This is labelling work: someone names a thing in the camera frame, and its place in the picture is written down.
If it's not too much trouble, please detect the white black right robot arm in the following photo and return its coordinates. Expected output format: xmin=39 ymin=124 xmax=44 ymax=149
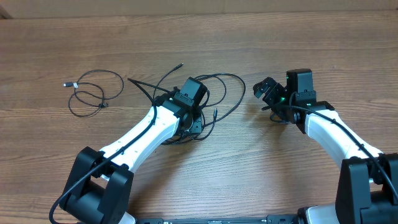
xmin=253 ymin=77 xmax=397 ymax=223

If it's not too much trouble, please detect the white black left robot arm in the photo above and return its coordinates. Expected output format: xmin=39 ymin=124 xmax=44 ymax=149
xmin=56 ymin=93 xmax=204 ymax=223

